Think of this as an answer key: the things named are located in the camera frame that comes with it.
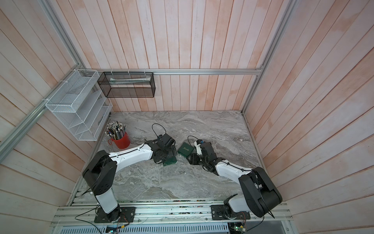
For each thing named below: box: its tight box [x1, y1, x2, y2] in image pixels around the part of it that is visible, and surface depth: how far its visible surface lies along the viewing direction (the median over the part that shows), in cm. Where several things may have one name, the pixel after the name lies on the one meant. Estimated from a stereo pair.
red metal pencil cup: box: [107, 132, 131, 150], surface depth 100 cm
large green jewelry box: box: [177, 141, 195, 158], surface depth 97 cm
